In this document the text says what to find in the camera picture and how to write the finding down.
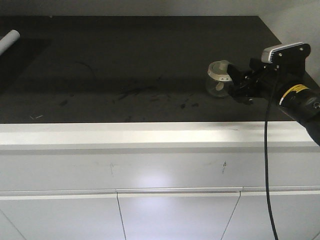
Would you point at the glass jar with beige lid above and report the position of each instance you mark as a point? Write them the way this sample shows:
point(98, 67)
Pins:
point(218, 81)

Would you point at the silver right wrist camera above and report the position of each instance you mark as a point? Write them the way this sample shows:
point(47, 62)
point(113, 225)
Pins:
point(269, 52)

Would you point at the white base cabinet with doors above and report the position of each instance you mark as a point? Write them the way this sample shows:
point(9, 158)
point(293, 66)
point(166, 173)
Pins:
point(157, 181)

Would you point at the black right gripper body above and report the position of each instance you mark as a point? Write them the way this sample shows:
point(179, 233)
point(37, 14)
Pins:
point(288, 66)

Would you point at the grey rolled paper tube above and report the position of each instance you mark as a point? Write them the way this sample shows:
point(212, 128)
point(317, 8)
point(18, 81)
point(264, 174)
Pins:
point(8, 40)

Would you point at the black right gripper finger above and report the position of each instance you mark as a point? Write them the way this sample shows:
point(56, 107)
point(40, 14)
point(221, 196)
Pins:
point(237, 76)
point(240, 95)

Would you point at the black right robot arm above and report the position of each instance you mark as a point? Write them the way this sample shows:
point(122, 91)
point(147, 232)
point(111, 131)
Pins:
point(300, 103)

